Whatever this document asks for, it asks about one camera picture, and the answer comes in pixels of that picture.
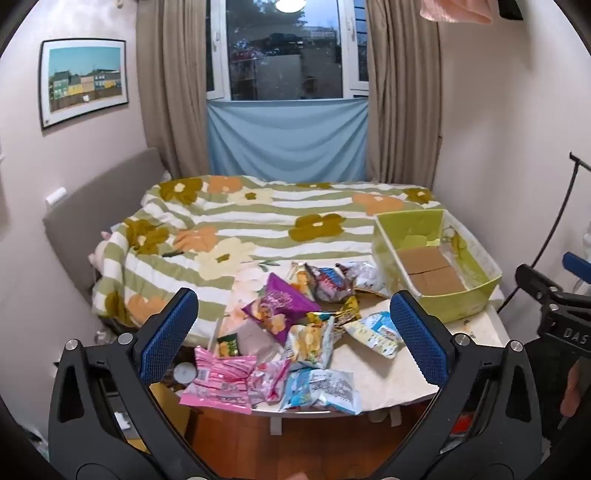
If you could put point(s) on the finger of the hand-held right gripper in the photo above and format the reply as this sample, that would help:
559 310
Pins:
577 265
535 281

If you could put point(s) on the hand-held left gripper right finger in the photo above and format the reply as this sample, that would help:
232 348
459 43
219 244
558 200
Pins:
420 337

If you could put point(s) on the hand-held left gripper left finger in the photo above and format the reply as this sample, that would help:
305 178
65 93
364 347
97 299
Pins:
168 337

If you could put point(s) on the green cardboard box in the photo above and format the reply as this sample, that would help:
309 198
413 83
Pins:
461 304

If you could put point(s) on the purple potato chip bag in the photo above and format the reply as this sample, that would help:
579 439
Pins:
281 300

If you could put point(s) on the person's right hand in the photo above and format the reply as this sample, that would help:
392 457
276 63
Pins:
571 387

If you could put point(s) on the white round container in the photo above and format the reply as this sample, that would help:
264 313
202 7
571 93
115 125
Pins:
184 373

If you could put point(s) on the pale blue yellow packet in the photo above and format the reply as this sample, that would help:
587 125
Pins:
374 334

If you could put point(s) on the floral tablecloth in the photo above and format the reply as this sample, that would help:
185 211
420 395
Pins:
388 378

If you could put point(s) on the small green snack packet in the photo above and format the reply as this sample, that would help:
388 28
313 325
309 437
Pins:
228 346

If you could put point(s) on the pink striped snack packet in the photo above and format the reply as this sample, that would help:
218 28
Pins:
217 383

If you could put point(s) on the black thin stand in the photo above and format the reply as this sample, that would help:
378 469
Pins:
564 198

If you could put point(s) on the white crinkled packet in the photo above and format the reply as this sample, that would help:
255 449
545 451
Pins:
371 277

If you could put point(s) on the yellow black snack packet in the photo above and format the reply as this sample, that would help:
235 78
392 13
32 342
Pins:
344 314

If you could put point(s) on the translucent pale packet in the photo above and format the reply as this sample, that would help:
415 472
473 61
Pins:
254 339

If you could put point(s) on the dark brown candy packet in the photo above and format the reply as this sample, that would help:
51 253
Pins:
348 272

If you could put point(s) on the blue white snack packet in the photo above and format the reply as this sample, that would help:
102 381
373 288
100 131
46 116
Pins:
323 390

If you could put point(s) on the small pink snack packet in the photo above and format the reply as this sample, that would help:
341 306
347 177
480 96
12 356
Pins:
270 381

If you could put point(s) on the pale yellow chip packet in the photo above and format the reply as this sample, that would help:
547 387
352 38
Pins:
307 344

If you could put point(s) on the orange white cake packet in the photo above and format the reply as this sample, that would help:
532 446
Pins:
299 277

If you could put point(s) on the white table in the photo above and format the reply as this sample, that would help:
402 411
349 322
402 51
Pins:
276 424

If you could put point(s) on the grey headboard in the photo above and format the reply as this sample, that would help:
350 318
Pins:
87 207

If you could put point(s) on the green striped floral blanket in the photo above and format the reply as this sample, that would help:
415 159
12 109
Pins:
277 217

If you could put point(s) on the light blue cloth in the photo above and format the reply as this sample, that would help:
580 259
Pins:
286 138

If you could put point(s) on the beige curtain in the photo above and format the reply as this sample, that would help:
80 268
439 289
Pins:
401 92
171 87

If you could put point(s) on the framed picture of houses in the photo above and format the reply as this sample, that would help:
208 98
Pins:
83 78

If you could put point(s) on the pink cloth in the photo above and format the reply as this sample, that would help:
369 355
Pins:
455 9

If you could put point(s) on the window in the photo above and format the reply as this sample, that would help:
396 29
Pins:
281 50

